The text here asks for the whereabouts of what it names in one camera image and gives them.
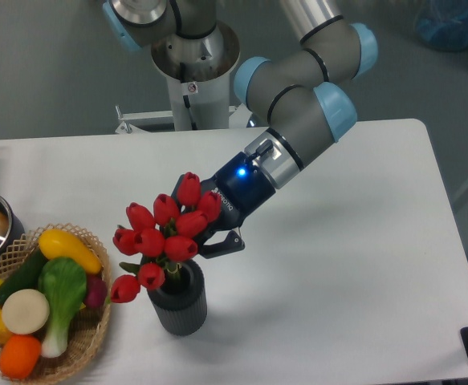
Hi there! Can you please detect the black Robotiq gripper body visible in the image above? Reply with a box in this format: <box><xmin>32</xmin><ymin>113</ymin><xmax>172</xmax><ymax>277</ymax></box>
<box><xmin>201</xmin><ymin>152</ymin><xmax>275</xmax><ymax>231</ymax></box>

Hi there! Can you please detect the purple red onion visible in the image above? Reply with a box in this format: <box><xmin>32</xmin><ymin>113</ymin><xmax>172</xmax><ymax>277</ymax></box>
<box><xmin>83</xmin><ymin>274</ymin><xmax>108</xmax><ymax>309</ymax></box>

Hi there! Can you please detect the yellow squash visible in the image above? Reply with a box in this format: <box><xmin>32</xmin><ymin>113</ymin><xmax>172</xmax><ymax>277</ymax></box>
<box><xmin>38</xmin><ymin>229</ymin><xmax>103</xmax><ymax>274</ymax></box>

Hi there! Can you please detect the green bok choy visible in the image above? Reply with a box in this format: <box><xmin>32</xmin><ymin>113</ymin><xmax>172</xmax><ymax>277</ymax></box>
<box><xmin>38</xmin><ymin>257</ymin><xmax>87</xmax><ymax>359</ymax></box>

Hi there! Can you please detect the orange fruit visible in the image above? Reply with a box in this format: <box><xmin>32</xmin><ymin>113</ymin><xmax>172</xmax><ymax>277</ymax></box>
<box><xmin>0</xmin><ymin>334</ymin><xmax>41</xmax><ymax>379</ymax></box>

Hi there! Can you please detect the red tulip bouquet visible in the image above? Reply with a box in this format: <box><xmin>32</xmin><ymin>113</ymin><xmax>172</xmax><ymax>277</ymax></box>
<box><xmin>110</xmin><ymin>172</ymin><xmax>222</xmax><ymax>303</ymax></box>

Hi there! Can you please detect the woven wicker basket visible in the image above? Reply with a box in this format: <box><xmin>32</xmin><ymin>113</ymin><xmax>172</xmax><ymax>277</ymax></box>
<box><xmin>0</xmin><ymin>224</ymin><xmax>112</xmax><ymax>384</ymax></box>

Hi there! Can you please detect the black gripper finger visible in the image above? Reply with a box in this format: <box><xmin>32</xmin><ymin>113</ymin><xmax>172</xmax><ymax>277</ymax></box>
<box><xmin>199</xmin><ymin>229</ymin><xmax>245</xmax><ymax>259</ymax></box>
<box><xmin>171</xmin><ymin>179</ymin><xmax>182</xmax><ymax>201</ymax></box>

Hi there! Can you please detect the dark grey ribbed vase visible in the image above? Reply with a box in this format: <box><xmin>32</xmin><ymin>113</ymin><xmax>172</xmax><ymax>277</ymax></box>
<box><xmin>147</xmin><ymin>260</ymin><xmax>208</xmax><ymax>336</ymax></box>

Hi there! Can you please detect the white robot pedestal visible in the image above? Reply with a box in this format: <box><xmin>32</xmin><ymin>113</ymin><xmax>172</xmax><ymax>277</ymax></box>
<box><xmin>151</xmin><ymin>22</ymin><xmax>240</xmax><ymax>131</ymax></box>

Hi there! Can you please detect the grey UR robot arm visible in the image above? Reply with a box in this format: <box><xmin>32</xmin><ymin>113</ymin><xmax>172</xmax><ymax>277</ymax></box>
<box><xmin>103</xmin><ymin>1</ymin><xmax>378</xmax><ymax>258</ymax></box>

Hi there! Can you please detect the blue plastic bag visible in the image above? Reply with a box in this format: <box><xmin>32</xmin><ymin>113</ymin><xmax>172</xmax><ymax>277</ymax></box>
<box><xmin>413</xmin><ymin>1</ymin><xmax>468</xmax><ymax>52</ymax></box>

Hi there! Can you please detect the white round radish slice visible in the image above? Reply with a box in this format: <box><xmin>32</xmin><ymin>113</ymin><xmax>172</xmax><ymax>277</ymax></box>
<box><xmin>2</xmin><ymin>289</ymin><xmax>50</xmax><ymax>334</ymax></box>

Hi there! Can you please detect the green cucumber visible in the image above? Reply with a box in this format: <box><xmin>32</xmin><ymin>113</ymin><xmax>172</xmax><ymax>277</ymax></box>
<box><xmin>0</xmin><ymin>249</ymin><xmax>48</xmax><ymax>306</ymax></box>

